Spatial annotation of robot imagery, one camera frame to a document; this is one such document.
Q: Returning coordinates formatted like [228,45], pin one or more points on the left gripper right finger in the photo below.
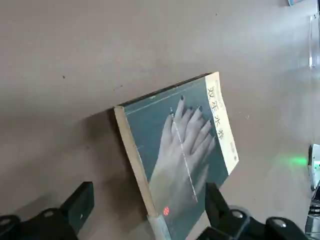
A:
[232,225]

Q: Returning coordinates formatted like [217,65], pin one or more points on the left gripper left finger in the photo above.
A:
[50,225]

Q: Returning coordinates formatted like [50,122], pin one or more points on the dark book with hands cover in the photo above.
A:
[162,150]

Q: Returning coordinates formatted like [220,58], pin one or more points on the clear plastic pen cup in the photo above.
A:
[295,2]

